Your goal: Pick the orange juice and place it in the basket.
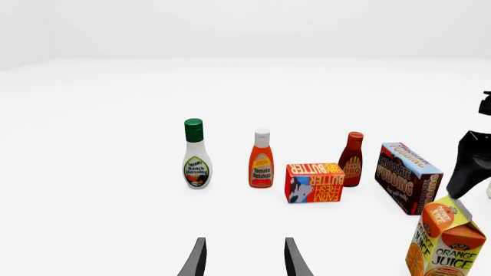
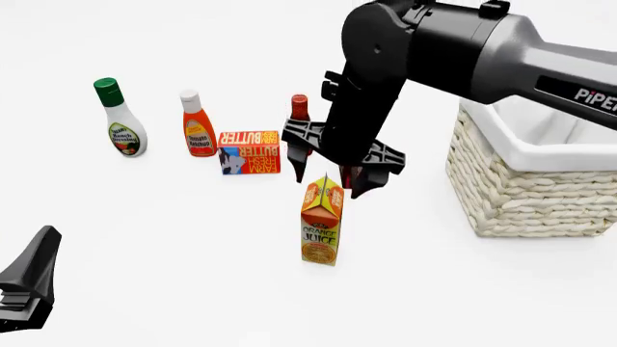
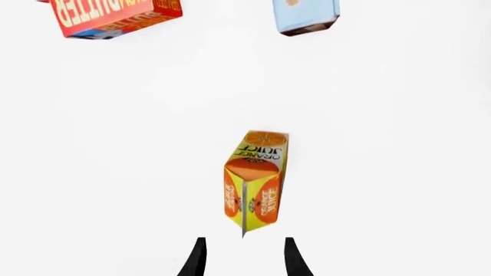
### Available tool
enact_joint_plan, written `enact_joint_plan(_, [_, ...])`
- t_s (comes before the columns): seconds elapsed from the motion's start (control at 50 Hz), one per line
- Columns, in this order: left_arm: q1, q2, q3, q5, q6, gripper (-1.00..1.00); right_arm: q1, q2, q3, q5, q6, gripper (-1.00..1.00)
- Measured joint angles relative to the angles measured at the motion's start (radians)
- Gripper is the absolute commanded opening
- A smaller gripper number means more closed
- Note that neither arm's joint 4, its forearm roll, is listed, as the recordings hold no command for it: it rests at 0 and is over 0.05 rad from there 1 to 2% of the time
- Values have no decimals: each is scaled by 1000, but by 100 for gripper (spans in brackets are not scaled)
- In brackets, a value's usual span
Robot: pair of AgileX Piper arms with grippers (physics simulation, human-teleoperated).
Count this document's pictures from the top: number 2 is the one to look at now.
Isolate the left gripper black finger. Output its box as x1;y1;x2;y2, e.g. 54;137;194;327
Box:
0;225;64;302

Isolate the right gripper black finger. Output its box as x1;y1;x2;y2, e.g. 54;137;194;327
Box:
350;165;389;200
286;140;312;184

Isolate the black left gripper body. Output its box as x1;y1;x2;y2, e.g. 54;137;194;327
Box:
0;283;54;334

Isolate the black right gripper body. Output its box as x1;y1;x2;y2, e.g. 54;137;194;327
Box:
281;118;407;174

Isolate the orange juice carton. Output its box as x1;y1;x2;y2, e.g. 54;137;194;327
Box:
300;172;345;268

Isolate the wicker basket with white liner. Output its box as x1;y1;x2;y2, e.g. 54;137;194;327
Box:
444;95;617;239

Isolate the dark red sauce bottle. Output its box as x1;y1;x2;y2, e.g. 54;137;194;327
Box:
290;93;314;157

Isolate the butter box with cow print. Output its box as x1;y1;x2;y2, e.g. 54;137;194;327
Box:
217;130;282;176

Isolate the tomato ketchup bottle white cap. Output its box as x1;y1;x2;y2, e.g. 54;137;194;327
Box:
178;89;219;158

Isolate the ranch dressing bottle green cap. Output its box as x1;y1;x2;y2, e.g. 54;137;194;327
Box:
93;76;148;158

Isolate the small plate on black stalk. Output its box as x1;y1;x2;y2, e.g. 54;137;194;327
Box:
478;0;512;17

